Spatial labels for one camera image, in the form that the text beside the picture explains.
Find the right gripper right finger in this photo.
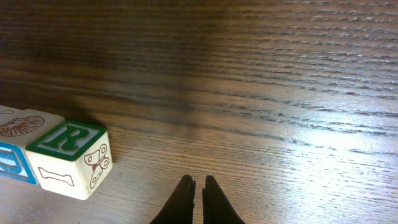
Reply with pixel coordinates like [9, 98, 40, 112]
[202, 175, 244, 224]

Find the blue letter D block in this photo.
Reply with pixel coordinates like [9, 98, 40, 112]
[1, 109, 65, 185]

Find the red sided block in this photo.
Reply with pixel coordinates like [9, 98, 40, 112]
[26, 120, 113, 200]

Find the green sided wooden block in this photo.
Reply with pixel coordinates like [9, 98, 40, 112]
[0, 105, 22, 125]

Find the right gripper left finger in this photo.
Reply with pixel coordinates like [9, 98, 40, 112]
[150, 175, 196, 224]

